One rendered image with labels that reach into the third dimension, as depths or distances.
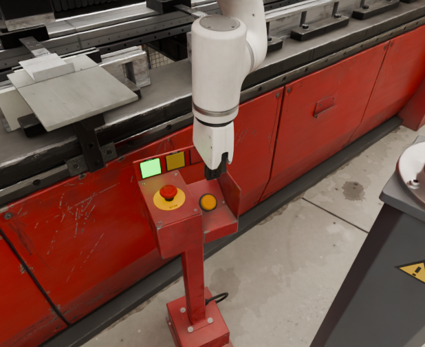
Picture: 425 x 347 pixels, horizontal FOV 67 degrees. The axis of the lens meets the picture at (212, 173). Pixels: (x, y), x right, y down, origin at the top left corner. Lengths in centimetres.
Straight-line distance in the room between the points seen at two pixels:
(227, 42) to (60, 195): 58
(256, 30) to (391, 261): 43
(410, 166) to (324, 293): 108
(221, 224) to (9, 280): 58
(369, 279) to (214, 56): 45
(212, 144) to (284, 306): 102
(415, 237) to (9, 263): 89
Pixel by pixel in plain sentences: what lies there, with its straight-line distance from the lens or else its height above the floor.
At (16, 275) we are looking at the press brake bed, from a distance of 104.
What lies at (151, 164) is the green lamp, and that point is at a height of 82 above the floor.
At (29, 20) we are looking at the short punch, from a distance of 87.
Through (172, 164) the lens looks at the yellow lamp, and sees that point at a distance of 79.
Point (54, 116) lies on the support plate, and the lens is 66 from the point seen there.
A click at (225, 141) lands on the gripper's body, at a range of 59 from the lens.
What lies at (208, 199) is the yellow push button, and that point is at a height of 73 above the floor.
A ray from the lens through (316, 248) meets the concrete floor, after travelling 168.
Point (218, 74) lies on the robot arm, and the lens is 52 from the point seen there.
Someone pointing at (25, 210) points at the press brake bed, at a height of 74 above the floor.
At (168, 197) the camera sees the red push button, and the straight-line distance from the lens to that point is 72.
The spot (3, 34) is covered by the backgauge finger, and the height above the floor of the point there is 102.
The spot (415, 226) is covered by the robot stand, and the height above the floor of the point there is 96.
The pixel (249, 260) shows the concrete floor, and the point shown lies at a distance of 158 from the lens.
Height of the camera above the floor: 132
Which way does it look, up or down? 42 degrees down
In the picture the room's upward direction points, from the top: straight up
